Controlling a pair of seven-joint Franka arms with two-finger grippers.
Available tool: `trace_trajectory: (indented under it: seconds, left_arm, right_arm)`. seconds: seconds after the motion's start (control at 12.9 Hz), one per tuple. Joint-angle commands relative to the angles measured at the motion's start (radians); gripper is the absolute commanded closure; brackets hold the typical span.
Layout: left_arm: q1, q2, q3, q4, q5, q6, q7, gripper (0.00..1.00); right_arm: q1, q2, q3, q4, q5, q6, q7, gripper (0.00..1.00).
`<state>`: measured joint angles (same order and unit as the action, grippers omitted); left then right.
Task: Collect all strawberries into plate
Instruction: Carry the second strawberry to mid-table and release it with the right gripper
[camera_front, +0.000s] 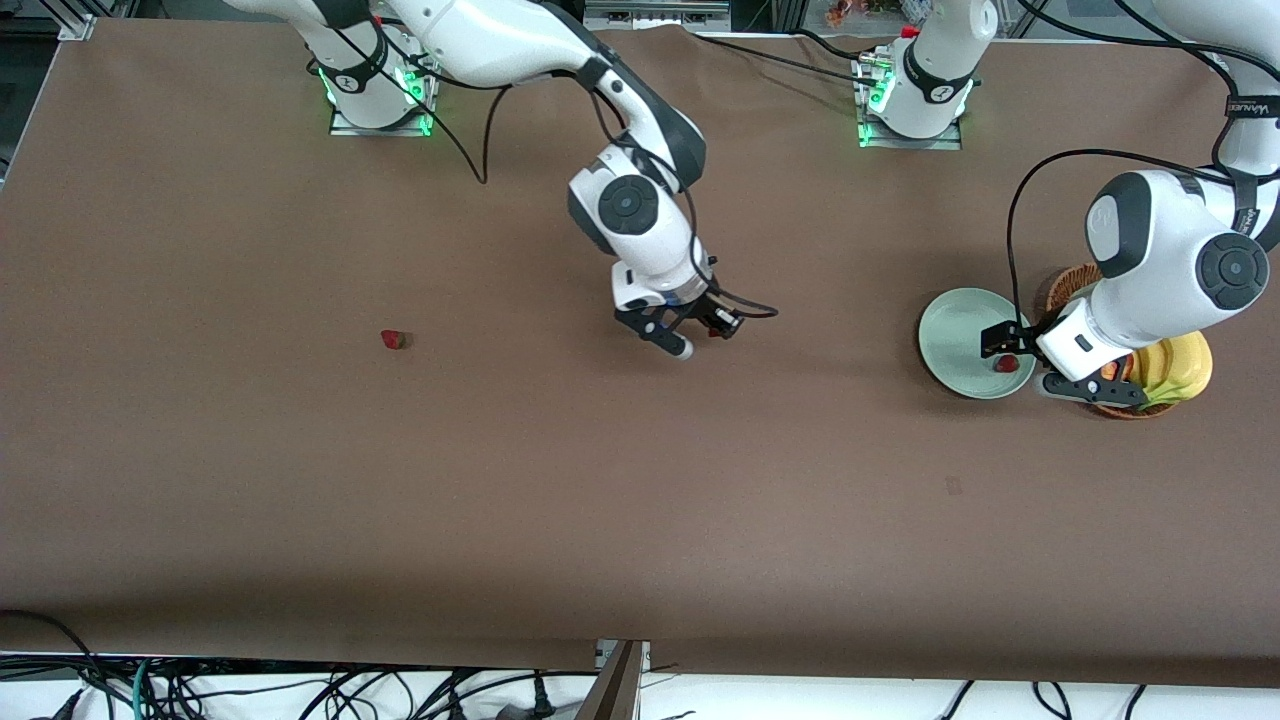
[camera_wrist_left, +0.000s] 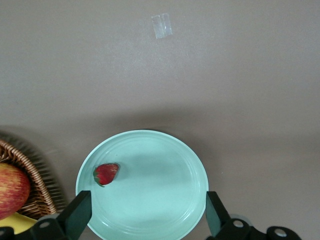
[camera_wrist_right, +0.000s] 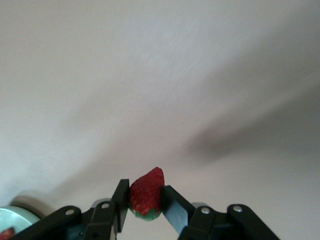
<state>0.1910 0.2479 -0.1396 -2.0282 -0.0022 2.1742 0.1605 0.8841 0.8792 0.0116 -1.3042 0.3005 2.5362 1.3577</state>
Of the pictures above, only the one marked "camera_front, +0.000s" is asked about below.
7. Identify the pale green plate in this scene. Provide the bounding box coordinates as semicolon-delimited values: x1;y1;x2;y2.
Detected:
918;287;1039;401

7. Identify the brown wicker basket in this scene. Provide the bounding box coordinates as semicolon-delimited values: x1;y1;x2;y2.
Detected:
1046;263;1186;420

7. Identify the yellow banana bunch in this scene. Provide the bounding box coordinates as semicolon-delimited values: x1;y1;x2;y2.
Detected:
1130;332;1214;412

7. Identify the table cover sheet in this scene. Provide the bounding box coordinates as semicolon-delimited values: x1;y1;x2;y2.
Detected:
0;20;1280;689

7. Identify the small orange background object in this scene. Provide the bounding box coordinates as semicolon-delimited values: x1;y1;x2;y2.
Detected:
825;0;901;28

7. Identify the metal table beam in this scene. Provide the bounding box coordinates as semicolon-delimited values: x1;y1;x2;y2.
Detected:
575;640;653;720

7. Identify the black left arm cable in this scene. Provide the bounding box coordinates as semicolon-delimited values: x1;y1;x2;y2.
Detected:
1005;0;1280;336

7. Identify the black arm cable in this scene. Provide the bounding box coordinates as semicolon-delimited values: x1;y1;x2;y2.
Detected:
1005;0;1280;336
335;0;781;321

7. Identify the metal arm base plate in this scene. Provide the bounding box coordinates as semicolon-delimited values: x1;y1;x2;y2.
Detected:
858;118;963;151
330;105;433;138

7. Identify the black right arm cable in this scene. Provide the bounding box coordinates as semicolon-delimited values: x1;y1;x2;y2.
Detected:
335;0;781;321

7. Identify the black base cable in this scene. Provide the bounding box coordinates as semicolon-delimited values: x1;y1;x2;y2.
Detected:
690;33;881;87

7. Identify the aluminium background frame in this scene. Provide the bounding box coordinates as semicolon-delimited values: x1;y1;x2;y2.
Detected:
583;0;733;31

